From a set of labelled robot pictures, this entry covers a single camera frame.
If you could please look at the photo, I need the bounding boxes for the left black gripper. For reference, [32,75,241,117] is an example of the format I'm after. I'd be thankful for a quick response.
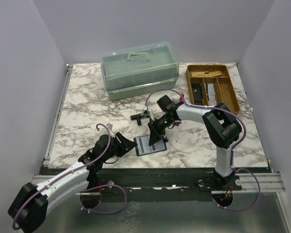
[102,132,137,163]

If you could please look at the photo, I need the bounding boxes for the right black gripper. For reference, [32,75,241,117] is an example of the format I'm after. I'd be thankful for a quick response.
[147,115,176,147]

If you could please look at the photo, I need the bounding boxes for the red card holder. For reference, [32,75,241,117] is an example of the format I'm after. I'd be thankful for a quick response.
[172,93,184,128]

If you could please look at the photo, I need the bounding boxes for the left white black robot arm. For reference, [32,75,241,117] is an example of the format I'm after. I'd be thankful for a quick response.
[8,133,137,233]

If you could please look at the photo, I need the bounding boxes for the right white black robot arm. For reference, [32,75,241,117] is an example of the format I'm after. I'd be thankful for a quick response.
[148,95,246,190]

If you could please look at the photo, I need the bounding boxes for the white striped card in wallet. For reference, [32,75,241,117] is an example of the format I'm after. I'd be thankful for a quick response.
[137,137,165,155]

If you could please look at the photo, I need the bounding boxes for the white cards in tray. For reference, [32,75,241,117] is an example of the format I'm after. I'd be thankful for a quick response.
[205,83,217,106]

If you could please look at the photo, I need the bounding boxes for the black T-shaped part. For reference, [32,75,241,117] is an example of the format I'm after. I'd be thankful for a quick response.
[130,112,148,126]

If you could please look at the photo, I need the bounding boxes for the black items in tray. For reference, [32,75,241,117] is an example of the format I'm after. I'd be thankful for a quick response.
[191,83,204,105]

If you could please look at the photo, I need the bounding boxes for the green plastic storage box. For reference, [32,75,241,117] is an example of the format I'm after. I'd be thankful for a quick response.
[101,42,179,100]

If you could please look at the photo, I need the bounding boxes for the brown woven organizer tray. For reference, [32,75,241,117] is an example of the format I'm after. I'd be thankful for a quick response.
[186,65,240,115]

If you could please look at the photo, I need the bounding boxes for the brown cardboard piece in tray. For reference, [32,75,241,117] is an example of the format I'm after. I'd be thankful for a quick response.
[191,71,223,78]

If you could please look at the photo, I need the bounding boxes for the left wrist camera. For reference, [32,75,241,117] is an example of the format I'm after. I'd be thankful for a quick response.
[106,123,113,131]

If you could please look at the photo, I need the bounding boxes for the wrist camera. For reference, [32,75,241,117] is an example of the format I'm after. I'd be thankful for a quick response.
[106,123,113,131]
[141,109,157,121]

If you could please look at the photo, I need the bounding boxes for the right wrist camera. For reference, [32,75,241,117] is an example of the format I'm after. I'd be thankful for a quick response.
[141,109,157,121]

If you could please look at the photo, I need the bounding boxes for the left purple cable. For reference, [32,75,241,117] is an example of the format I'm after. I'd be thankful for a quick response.
[12,123,127,230]

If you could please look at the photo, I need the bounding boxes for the black mounting base rail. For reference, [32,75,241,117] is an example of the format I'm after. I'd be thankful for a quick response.
[40,165,243,203]

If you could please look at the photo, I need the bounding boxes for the aluminium frame rail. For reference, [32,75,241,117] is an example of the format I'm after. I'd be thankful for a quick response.
[28,63,102,196]

